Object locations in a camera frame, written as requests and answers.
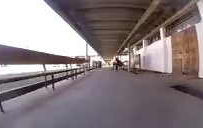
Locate distant pale building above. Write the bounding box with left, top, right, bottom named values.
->
left=88, top=54, right=105, bottom=68

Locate person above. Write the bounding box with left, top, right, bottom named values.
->
left=113, top=56, right=121, bottom=71

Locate pole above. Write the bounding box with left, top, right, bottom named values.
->
left=85, top=43, right=89, bottom=61

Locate concrete covered walkway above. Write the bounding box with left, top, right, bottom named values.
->
left=0, top=66, right=203, bottom=128

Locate walkway canopy roof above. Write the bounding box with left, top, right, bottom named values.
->
left=43, top=0, right=203, bottom=61

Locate white building with wooden door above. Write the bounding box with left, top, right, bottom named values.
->
left=126, top=0, right=203, bottom=82

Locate long reddish railing with bench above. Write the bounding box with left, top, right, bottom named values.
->
left=0, top=42, right=97, bottom=114

